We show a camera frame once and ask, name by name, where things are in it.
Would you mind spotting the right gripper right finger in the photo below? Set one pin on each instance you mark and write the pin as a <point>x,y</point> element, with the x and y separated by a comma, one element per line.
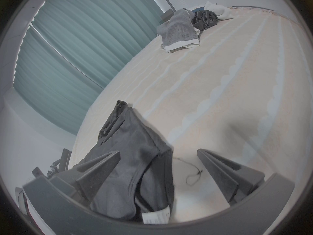
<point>220,180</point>

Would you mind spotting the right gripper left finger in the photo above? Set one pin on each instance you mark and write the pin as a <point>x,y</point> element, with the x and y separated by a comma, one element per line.
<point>95,182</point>

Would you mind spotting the black T-shirt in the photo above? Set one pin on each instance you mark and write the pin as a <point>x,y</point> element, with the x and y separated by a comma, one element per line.
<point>137,155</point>

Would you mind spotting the bed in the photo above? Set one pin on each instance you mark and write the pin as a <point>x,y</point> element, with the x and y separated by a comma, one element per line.
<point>220,82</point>

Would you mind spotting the black chest of drawers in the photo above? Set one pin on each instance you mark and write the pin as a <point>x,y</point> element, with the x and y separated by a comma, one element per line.
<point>66,159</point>

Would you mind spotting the blue-green curtain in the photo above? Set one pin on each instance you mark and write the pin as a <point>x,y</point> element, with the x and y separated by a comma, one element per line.
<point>53,87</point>
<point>97,28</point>

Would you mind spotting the grey and white garment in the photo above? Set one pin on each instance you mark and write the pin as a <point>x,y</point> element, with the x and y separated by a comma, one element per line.
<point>178,30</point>

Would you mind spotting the black shiny garment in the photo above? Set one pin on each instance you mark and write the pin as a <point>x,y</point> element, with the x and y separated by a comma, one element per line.
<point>204,19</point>

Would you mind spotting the grey bedside table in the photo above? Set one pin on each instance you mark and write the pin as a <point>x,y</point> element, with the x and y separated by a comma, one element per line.
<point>167,16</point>

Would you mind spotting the dark blue garment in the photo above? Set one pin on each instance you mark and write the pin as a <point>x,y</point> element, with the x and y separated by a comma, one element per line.
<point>198,9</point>

